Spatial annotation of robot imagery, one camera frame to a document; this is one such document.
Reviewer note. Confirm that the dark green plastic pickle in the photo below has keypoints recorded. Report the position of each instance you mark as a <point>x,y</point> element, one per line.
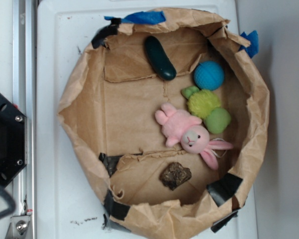
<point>158,59</point>

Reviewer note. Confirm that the brown paper bag bin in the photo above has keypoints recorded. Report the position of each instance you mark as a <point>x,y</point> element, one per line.
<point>114,112</point>

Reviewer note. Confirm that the pink plush bunny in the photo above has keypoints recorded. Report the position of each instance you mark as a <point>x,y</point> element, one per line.
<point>179,126</point>

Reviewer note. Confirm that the green fuzzy plush toy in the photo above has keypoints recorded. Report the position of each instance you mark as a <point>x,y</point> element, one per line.
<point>207,106</point>

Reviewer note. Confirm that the brown rock-like lump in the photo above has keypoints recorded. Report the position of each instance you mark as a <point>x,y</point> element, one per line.
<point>175,175</point>

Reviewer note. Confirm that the blue textured ball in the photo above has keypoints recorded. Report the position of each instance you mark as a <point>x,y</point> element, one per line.
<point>209,75</point>

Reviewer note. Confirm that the white plastic tray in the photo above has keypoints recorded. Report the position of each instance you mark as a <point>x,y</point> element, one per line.
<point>66,168</point>

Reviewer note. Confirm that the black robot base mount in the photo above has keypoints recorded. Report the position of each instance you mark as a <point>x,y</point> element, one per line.
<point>12,141</point>

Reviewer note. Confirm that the aluminium extrusion rail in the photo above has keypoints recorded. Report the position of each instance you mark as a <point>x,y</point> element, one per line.
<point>24,41</point>

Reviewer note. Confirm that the metal corner bracket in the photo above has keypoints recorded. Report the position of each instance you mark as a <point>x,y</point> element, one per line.
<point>18,227</point>

